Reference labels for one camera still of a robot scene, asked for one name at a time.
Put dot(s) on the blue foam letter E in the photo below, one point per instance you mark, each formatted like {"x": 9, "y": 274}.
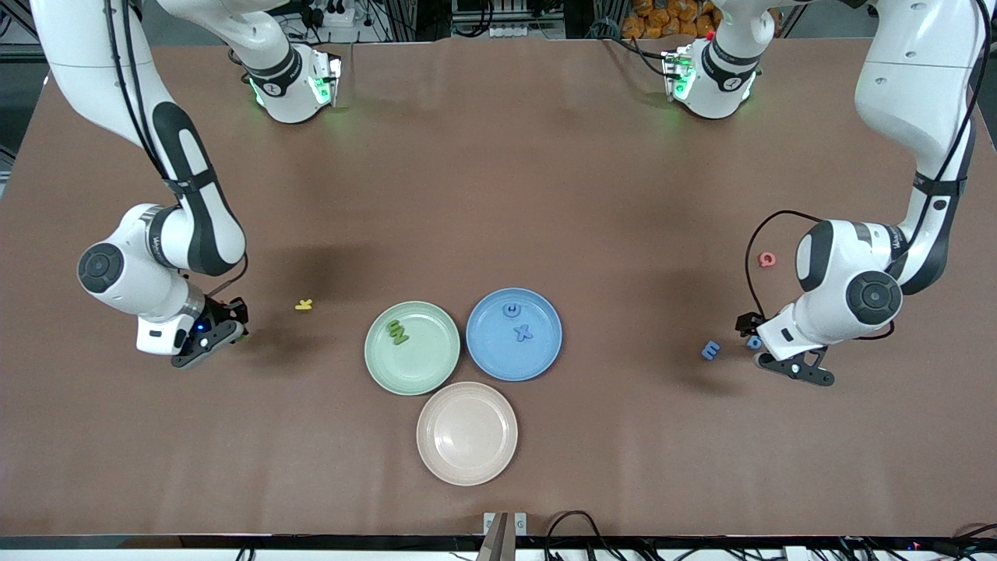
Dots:
{"x": 709, "y": 352}

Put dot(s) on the blue foam letter X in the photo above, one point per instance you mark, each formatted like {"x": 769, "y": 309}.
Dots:
{"x": 524, "y": 333}

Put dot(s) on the blue plate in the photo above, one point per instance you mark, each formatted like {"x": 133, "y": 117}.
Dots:
{"x": 498, "y": 354}

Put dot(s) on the white power strip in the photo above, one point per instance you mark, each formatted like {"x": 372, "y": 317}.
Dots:
{"x": 514, "y": 31}

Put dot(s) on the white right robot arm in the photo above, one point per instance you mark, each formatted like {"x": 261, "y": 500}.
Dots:
{"x": 86, "y": 62}

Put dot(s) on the pink foam letter Q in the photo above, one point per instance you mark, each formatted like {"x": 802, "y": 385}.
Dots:
{"x": 763, "y": 260}

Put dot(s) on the small metal bracket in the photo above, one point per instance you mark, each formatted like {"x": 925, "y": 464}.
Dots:
{"x": 520, "y": 523}

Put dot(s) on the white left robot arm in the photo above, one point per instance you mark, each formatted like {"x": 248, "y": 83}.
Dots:
{"x": 911, "y": 93}

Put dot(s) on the orange objects pile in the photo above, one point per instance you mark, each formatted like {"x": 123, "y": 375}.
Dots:
{"x": 654, "y": 19}

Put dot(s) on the yellow foam letter K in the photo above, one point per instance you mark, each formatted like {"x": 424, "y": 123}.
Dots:
{"x": 303, "y": 305}

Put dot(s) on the green foam letter Z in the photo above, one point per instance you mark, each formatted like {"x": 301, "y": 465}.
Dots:
{"x": 402, "y": 337}

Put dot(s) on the beige plate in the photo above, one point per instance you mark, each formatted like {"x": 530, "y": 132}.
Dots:
{"x": 467, "y": 436}

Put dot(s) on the blue foam lowercase letter g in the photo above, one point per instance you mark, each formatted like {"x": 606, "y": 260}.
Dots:
{"x": 752, "y": 344}

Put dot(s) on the green plate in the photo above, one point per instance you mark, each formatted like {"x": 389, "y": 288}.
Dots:
{"x": 420, "y": 370}

